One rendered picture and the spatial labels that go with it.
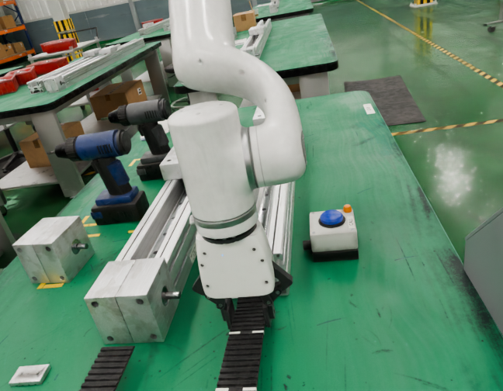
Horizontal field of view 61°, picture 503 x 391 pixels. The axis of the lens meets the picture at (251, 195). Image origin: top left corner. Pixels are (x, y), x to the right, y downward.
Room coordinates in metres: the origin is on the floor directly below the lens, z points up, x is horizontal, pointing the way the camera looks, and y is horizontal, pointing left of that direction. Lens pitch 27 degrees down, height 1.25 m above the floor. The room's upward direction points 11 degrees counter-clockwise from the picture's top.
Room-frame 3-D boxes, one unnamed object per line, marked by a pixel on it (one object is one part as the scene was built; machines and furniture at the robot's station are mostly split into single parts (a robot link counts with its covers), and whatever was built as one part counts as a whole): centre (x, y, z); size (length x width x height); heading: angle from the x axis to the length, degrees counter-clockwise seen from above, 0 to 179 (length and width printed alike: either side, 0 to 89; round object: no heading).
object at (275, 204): (0.94, -0.06, 0.82); 0.80 x 0.10 x 0.09; 168
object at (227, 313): (0.50, 0.08, 0.82); 0.03 x 0.03 x 0.07; 79
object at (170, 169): (0.98, 0.12, 0.87); 0.16 x 0.11 x 0.07; 168
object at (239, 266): (0.49, 0.04, 0.91); 0.10 x 0.07 x 0.11; 79
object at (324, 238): (0.64, -0.12, 0.81); 0.10 x 0.08 x 0.06; 78
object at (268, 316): (0.48, 0.00, 0.82); 0.03 x 0.03 x 0.07; 79
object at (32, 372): (0.47, 0.38, 0.78); 0.05 x 0.03 x 0.01; 81
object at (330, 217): (0.64, -0.13, 0.84); 0.04 x 0.04 x 0.02
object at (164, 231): (0.98, 0.12, 0.82); 0.80 x 0.10 x 0.09; 168
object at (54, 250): (0.76, 0.40, 0.83); 0.11 x 0.10 x 0.10; 74
